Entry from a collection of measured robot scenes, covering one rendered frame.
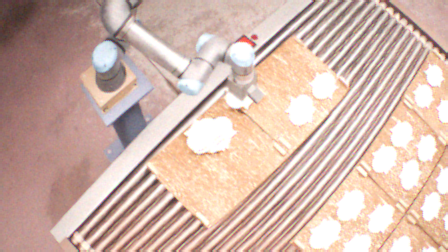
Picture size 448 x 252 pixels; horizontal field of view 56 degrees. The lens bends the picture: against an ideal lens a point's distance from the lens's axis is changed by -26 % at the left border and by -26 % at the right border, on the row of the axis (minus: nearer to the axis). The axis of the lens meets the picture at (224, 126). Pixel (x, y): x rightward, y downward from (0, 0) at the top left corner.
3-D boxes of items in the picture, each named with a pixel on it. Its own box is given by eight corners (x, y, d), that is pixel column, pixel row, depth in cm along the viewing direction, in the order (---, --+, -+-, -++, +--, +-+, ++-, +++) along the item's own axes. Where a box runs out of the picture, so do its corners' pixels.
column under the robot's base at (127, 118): (103, 151, 307) (67, 85, 227) (149, 113, 316) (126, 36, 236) (139, 200, 295) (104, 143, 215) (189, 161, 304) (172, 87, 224)
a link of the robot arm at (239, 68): (235, 36, 174) (258, 46, 172) (235, 52, 184) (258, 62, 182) (223, 53, 171) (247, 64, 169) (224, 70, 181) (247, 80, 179)
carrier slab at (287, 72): (224, 95, 216) (224, 93, 215) (292, 38, 227) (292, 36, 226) (289, 155, 206) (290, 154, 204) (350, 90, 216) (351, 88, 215)
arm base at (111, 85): (89, 80, 217) (85, 71, 208) (111, 55, 221) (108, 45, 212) (110, 99, 214) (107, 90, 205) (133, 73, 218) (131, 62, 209)
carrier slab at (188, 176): (145, 166, 206) (145, 164, 204) (223, 97, 216) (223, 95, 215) (208, 229, 195) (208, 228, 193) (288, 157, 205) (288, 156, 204)
